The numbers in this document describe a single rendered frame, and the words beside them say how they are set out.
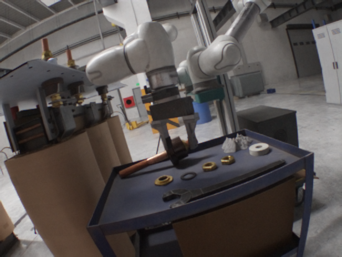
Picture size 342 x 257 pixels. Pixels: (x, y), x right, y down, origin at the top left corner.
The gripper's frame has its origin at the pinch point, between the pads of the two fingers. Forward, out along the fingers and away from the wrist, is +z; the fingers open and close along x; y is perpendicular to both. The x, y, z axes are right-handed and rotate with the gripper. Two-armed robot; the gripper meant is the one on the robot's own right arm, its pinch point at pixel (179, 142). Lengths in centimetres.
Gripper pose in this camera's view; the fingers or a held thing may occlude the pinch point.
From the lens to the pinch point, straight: 60.4
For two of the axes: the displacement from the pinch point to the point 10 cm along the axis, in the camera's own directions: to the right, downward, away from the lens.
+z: 2.5, 9.5, 1.8
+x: -7.8, 0.9, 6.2
